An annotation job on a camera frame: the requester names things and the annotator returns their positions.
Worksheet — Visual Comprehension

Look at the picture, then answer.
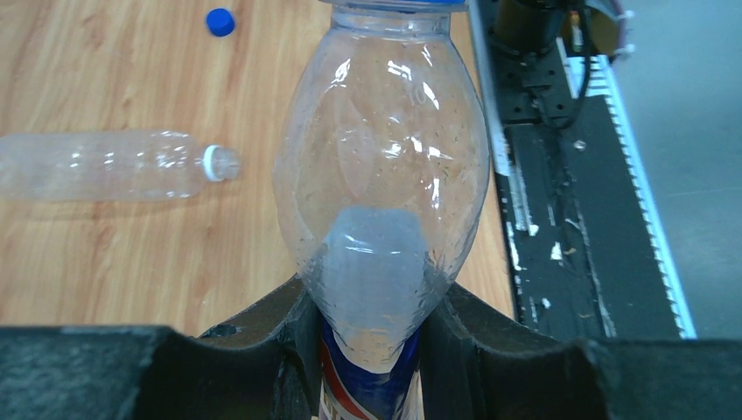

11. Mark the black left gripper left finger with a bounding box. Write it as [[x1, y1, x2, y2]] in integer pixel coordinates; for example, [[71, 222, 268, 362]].
[[1, 278, 319, 419]]

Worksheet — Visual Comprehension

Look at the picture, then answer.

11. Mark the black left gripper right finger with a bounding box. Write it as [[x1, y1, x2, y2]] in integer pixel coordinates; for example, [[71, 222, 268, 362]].
[[420, 285, 741, 419]]

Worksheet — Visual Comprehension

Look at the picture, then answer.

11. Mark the Pepsi bottle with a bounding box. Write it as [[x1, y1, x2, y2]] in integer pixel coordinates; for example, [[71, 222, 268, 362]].
[[273, 5, 490, 419]]

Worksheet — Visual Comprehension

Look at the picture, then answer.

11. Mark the clear unlabelled plastic bottle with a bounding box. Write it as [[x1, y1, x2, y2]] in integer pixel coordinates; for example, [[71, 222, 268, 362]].
[[1, 129, 241, 201]]

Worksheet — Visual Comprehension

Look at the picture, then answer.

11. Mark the white cable duct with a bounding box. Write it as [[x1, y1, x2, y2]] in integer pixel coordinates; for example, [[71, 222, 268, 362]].
[[586, 55, 697, 340]]

